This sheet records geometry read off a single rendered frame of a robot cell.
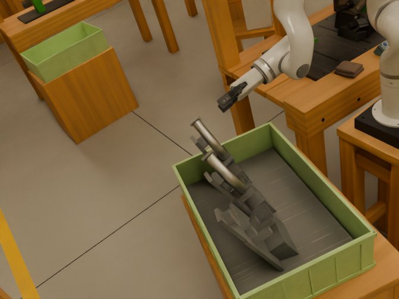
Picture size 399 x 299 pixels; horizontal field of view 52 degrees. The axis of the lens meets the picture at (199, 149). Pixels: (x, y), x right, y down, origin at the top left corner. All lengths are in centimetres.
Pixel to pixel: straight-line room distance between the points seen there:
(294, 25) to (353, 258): 67
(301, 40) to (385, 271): 71
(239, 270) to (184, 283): 109
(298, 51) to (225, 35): 90
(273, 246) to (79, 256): 176
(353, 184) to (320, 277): 71
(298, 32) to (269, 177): 55
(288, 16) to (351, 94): 71
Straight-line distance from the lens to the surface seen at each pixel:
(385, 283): 132
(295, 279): 117
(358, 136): 165
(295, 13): 126
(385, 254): 138
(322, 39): 221
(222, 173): 116
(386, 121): 161
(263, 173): 154
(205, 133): 129
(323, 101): 176
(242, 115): 233
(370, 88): 195
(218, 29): 206
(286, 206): 142
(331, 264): 120
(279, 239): 124
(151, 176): 303
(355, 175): 182
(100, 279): 260
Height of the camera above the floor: 192
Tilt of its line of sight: 38 degrees down
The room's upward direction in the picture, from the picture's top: 19 degrees counter-clockwise
